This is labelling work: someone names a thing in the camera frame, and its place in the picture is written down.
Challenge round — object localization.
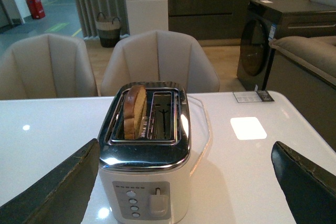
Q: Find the beige left chair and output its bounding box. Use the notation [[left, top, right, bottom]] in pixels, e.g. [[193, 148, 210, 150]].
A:
[[1, 34, 98, 100]]

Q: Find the woven basket with handles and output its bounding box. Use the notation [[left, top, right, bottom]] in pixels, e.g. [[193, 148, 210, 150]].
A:
[[95, 12, 121, 48]]

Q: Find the beige right chair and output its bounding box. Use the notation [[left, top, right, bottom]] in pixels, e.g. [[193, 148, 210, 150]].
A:
[[100, 30, 220, 96]]

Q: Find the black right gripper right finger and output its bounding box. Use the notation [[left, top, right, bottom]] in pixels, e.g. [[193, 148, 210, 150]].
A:
[[271, 141, 335, 223]]

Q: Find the beige sofa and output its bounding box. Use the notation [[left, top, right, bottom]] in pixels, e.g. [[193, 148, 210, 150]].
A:
[[265, 35, 336, 154]]

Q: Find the black label card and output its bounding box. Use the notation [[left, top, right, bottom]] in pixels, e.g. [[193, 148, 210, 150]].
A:
[[233, 90, 274, 103]]

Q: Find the red bin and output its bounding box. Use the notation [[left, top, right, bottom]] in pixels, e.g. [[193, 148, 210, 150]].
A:
[[26, 0, 45, 19]]

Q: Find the beige chair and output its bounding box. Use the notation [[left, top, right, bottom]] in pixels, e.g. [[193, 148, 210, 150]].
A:
[[1, 34, 98, 100], [100, 30, 220, 96]]

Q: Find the brown bread slice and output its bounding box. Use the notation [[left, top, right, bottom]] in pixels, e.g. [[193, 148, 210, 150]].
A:
[[123, 85, 146, 140]]

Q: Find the black washing machine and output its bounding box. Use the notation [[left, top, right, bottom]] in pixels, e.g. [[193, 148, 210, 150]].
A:
[[236, 0, 336, 91]]

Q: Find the white toaster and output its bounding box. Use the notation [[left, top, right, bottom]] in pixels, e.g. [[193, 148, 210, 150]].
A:
[[98, 81, 192, 223]]

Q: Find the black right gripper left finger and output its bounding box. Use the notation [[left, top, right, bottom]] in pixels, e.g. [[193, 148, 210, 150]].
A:
[[1, 138, 100, 223]]

